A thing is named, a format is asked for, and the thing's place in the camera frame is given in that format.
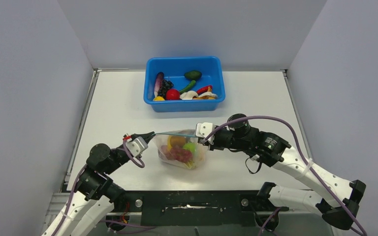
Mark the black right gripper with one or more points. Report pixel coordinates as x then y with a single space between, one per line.
215 145

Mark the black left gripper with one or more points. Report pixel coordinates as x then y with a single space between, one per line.
146 136

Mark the red grape bunch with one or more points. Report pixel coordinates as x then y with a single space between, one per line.
179 154

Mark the clear zip top bag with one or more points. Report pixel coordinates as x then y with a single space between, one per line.
160 140

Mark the yellow bell pepper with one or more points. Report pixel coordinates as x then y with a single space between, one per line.
176 141

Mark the yellow banana bunch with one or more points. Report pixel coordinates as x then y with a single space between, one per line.
193 163

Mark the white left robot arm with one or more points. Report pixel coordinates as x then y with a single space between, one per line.
94 193

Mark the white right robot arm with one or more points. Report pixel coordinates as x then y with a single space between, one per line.
333 198

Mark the yellow lemon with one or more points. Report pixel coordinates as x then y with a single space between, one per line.
158 98

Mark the orange bread piece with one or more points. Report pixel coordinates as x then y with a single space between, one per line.
204 98

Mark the white mushroom lower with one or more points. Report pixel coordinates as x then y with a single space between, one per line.
208 94

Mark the white mushroom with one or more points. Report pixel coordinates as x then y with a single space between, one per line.
189 95
208 94

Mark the red apple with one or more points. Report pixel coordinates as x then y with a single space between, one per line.
172 94

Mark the red chili pepper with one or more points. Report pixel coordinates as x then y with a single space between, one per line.
204 89

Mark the dark black grape bunch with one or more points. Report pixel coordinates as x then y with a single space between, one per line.
165 86

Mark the white mushroom upper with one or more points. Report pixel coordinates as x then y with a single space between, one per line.
189 95

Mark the purple eggplant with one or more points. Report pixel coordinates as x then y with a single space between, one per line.
158 83

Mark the green chili pepper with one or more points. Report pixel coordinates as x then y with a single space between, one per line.
188 87

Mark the dark green avocado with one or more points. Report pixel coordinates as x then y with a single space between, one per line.
193 75

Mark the blue plastic bin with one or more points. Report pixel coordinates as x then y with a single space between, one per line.
174 70

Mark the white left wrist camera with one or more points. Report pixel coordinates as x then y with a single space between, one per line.
134 145

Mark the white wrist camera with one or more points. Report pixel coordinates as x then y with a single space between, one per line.
134 145
203 132

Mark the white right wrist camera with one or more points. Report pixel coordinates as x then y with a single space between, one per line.
203 132

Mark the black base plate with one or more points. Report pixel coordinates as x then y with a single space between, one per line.
194 208

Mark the aluminium frame rail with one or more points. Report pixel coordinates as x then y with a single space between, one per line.
62 195

